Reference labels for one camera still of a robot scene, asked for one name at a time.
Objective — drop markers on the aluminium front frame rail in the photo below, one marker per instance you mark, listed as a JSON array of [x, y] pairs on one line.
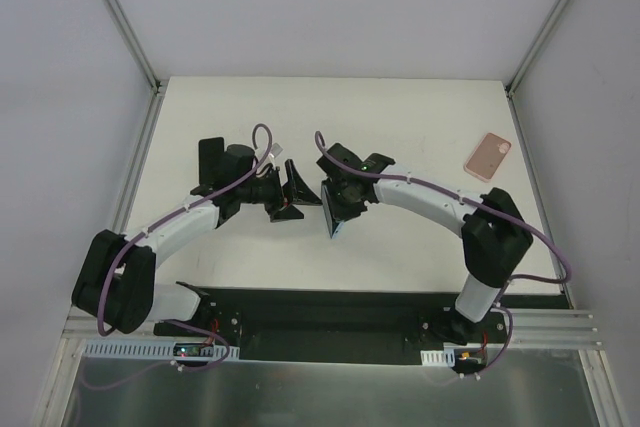
[[526, 328]]

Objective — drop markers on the light blue phone case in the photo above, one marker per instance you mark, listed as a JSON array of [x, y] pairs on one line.
[[339, 223]]

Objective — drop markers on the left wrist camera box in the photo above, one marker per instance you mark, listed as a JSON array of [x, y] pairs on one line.
[[275, 151]]

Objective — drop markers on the right white cable duct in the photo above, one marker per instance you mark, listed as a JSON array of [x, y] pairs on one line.
[[438, 358]]

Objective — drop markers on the left white cable duct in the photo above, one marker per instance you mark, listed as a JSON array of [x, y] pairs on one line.
[[159, 350]]

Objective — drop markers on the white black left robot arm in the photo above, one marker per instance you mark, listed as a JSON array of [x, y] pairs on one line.
[[117, 281]]

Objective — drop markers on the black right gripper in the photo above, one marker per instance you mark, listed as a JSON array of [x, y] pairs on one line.
[[338, 204]]

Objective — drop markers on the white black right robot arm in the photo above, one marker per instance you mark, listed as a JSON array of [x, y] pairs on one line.
[[491, 228]]

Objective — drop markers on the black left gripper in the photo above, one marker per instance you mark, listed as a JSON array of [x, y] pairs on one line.
[[278, 192]]

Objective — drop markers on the aluminium corner post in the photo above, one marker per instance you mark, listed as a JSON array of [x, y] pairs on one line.
[[133, 44], [542, 36]]

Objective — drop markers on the pink phone case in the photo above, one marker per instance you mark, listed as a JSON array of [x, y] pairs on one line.
[[487, 157]]

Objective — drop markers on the black screen smartphone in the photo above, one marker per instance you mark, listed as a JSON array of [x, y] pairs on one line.
[[331, 226], [210, 151]]

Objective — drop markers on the left aluminium corner post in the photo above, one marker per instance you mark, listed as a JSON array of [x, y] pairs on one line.
[[133, 44]]

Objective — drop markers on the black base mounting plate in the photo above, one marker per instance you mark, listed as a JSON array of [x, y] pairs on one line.
[[373, 349]]

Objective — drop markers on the right aluminium corner post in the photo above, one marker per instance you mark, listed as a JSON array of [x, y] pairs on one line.
[[542, 36]]

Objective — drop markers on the white cable duct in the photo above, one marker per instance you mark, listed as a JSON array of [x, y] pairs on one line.
[[438, 358], [159, 350]]

